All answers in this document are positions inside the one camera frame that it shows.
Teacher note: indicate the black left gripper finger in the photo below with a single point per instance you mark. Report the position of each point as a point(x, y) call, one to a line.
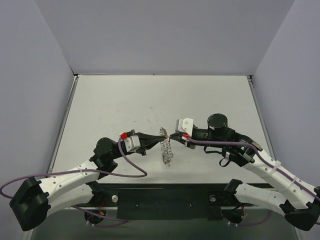
point(147, 144)
point(144, 136)

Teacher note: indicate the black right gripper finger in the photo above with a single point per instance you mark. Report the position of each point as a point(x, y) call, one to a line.
point(182, 140)
point(175, 135)

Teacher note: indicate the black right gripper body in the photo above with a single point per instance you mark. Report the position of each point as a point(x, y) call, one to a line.
point(184, 136)

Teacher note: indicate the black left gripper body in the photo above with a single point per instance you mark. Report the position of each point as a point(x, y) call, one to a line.
point(141, 142)

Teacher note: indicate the metal disc key organizer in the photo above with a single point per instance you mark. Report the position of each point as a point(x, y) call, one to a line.
point(166, 150)

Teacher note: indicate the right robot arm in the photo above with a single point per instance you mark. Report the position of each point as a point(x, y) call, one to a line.
point(296, 200)

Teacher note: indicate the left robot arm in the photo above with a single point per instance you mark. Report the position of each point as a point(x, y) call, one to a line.
point(35, 199)

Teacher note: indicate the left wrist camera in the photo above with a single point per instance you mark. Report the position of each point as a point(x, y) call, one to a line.
point(131, 141)

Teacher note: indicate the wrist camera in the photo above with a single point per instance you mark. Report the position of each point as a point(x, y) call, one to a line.
point(184, 127)
point(131, 141)

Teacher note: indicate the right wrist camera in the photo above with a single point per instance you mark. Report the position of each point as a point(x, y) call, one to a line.
point(184, 127)

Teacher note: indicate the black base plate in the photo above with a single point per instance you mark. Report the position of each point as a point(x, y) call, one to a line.
point(157, 201)

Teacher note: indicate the aluminium table edge rail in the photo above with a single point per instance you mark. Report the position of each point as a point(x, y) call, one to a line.
point(250, 83)

